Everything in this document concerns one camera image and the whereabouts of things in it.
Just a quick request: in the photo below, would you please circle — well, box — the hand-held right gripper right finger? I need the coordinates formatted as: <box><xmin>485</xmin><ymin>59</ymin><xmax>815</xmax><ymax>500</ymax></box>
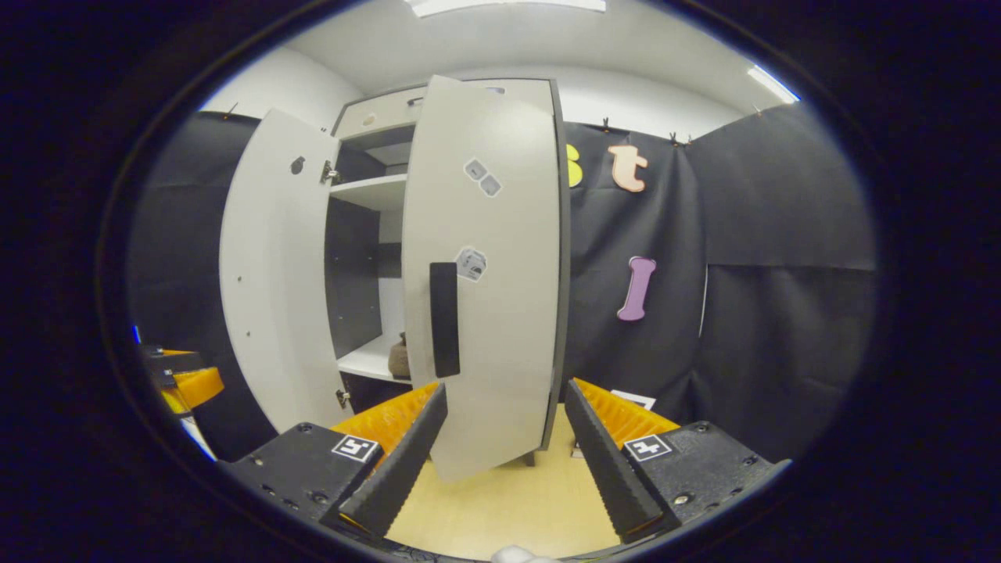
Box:
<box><xmin>565</xmin><ymin>378</ymin><xmax>791</xmax><ymax>544</ymax></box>

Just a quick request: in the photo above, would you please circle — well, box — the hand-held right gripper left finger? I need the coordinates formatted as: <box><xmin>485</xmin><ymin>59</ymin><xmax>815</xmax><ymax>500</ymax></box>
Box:
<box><xmin>219</xmin><ymin>381</ymin><xmax>449</xmax><ymax>540</ymax></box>

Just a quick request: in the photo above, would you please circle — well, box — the grey cabinet door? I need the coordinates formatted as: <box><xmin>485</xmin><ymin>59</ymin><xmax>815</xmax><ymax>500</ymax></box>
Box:
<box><xmin>401</xmin><ymin>74</ymin><xmax>562</xmax><ymax>483</ymax></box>
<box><xmin>219</xmin><ymin>108</ymin><xmax>349</xmax><ymax>435</ymax></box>

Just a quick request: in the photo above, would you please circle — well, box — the grey shoe cabinet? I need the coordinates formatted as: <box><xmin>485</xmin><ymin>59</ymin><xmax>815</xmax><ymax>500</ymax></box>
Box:
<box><xmin>219</xmin><ymin>74</ymin><xmax>572</xmax><ymax>483</ymax></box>

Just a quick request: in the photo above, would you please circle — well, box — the beige cabinet drawer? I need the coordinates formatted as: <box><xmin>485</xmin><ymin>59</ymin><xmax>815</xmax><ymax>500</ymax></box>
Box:
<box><xmin>335</xmin><ymin>86</ymin><xmax>427</xmax><ymax>140</ymax></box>

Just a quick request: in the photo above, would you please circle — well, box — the black backdrop cloth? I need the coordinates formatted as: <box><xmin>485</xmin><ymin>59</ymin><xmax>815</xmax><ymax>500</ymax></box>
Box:
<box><xmin>129</xmin><ymin>102</ymin><xmax>877</xmax><ymax>462</ymax></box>

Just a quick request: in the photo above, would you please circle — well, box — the narrow ceiling light panel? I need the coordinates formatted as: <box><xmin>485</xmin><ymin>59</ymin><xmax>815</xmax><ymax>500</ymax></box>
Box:
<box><xmin>747</xmin><ymin>65</ymin><xmax>800</xmax><ymax>104</ymax></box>

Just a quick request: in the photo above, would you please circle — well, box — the large ceiling light panel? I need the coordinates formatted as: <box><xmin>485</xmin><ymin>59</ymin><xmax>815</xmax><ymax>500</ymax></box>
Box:
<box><xmin>407</xmin><ymin>0</ymin><xmax>607</xmax><ymax>18</ymax></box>

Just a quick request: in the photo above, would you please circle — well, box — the black right door handle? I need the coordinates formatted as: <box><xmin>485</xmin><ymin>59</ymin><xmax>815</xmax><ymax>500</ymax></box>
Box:
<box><xmin>429</xmin><ymin>262</ymin><xmax>461</xmax><ymax>378</ymax></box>

